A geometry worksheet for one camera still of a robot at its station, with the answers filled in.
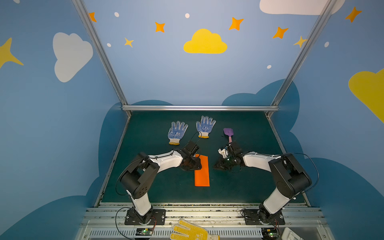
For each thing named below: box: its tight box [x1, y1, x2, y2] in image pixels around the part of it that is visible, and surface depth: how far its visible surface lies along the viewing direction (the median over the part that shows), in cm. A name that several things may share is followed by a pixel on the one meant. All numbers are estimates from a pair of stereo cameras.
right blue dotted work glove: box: [196, 115, 217, 139], surface depth 117 cm
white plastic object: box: [281, 227, 304, 240], surface depth 70 cm
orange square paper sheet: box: [194, 154, 210, 187], surface depth 90 cm
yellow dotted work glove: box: [169, 218, 220, 240], surface depth 72 cm
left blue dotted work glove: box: [167, 121, 189, 146], surface depth 110 cm
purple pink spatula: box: [223, 128, 234, 143], surface depth 110 cm
